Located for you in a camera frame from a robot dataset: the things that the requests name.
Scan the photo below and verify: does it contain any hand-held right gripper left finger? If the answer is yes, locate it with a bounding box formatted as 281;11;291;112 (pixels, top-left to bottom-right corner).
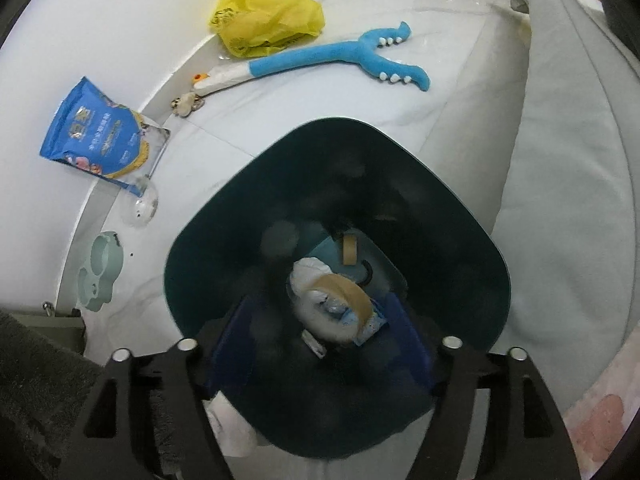
60;300;261;480

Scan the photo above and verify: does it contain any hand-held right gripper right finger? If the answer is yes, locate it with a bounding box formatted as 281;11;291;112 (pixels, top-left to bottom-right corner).
385;292;583;480

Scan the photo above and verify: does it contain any light blue packet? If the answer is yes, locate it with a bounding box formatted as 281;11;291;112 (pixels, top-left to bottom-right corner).
345;300;388;346

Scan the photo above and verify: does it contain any brown tape roll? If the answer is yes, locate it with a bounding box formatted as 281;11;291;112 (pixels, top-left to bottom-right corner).
305;272;373;333

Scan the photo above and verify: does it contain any dark green trash bin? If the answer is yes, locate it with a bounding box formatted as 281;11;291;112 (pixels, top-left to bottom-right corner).
162;120;512;461

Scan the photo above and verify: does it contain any dark fluffy cloth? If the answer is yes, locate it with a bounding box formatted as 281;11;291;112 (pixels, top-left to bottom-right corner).
0;310;166;480

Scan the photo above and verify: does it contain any grey green box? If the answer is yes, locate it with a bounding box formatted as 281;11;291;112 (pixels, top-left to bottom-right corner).
0;302;86;356

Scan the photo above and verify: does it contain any pale green pet bowl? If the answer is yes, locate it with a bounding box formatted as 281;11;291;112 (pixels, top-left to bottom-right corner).
77;230;125;313

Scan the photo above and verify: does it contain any pink printed blanket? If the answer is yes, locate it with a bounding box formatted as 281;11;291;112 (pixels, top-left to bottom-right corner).
560;310;636;480

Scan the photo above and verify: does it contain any clear plastic ball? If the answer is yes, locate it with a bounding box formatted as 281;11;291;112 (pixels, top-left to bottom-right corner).
120;180;160;228

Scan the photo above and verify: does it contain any grey bed sheet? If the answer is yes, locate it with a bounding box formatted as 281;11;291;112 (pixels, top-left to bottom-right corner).
492;0;633;391

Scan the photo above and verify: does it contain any blue pet food bag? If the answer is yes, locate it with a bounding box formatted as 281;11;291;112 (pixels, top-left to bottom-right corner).
40;76;171;198

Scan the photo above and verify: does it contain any blue forked plush toy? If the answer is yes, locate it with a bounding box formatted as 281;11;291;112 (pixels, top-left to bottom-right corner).
192;21;431;95

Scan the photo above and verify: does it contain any small beige plush toy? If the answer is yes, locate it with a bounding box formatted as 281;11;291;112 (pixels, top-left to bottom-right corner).
172;92;207;118

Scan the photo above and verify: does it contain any yellow plastic bag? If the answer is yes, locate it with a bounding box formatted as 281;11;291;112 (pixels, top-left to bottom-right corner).
209;0;326;58

